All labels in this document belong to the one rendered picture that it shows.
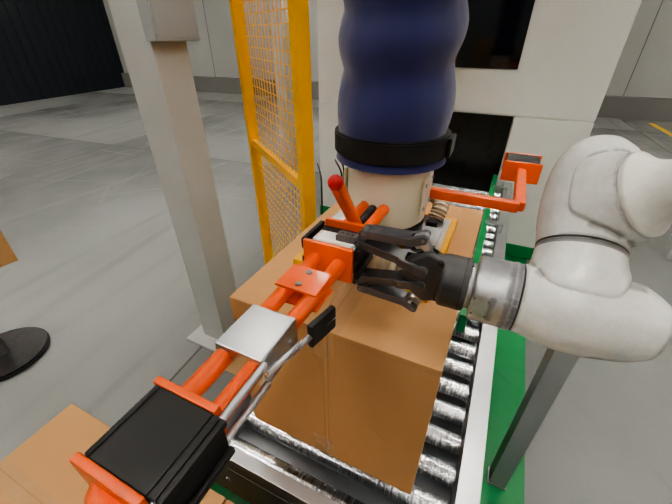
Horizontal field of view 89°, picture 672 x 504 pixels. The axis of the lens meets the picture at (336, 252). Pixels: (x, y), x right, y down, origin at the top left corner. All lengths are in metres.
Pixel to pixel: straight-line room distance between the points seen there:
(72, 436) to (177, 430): 0.99
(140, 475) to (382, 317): 0.42
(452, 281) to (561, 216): 0.16
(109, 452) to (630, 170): 0.57
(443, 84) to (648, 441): 1.86
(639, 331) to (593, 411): 1.66
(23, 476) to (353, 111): 1.19
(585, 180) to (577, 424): 1.63
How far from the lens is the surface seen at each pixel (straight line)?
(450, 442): 1.13
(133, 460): 0.34
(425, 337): 0.60
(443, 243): 0.81
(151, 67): 1.52
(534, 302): 0.47
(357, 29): 0.63
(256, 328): 0.40
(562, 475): 1.88
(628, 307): 0.49
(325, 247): 0.51
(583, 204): 0.51
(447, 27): 0.63
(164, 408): 0.35
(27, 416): 2.27
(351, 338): 0.58
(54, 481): 1.26
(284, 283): 0.46
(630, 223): 0.51
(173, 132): 1.53
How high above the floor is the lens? 1.50
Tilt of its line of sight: 33 degrees down
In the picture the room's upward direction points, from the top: straight up
